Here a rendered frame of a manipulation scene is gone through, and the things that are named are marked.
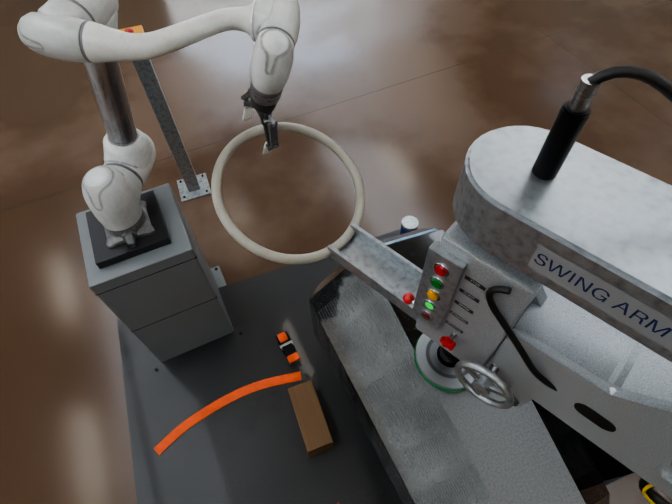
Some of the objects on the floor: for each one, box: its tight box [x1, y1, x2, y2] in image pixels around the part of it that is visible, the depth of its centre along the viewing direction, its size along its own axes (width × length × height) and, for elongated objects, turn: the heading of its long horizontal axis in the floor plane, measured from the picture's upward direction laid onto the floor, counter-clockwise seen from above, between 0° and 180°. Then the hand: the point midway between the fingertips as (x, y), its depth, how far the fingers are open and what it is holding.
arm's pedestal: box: [76, 183, 242, 371], centre depth 214 cm, size 50×50×80 cm
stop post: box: [119, 25, 212, 202], centre depth 257 cm, size 20×20×109 cm
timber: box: [288, 380, 334, 457], centre depth 209 cm, size 30×12×12 cm, turn 21°
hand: (257, 133), depth 146 cm, fingers open, 13 cm apart
